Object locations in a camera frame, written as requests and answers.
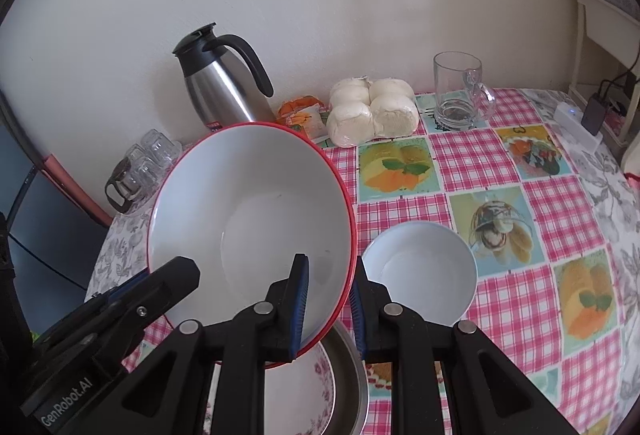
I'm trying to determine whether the floral rimmed round plate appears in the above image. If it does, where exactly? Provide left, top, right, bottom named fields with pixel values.
left=209, top=338, right=338, bottom=435

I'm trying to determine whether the stainless steel round pan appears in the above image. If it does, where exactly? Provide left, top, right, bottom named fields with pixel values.
left=321, top=321, right=370, bottom=435

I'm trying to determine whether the light blue floral bowl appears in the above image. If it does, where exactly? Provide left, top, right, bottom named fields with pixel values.
left=362, top=221, right=477, bottom=325

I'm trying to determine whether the strawberry pattern bowl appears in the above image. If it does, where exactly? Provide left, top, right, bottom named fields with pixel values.
left=146, top=123, right=357, bottom=351

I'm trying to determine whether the checkered picture tablecloth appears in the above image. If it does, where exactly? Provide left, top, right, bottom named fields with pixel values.
left=119, top=86, right=632, bottom=435

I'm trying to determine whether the grey floral cloth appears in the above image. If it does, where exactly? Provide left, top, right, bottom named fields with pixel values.
left=523, top=89, right=639, bottom=431

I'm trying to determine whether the stainless steel thermos jug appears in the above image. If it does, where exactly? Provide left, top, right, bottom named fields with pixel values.
left=172, top=23, right=276, bottom=132

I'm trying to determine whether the orange snack packet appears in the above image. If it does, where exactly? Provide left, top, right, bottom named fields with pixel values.
left=277, top=96, right=328, bottom=142

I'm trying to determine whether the white power strip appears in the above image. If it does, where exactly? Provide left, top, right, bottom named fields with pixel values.
left=553, top=102, right=603, bottom=153

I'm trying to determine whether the bag of steamed buns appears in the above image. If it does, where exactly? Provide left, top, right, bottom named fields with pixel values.
left=326, top=77, right=420, bottom=148

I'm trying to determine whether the glass beer mug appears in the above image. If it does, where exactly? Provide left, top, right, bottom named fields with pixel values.
left=433, top=51, right=497, bottom=130

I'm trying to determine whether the black power adapter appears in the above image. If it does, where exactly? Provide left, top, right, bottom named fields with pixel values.
left=580, top=94, right=608, bottom=136

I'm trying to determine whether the white wooden shelf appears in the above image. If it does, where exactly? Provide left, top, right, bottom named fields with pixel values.
left=568, top=0, right=639, bottom=154

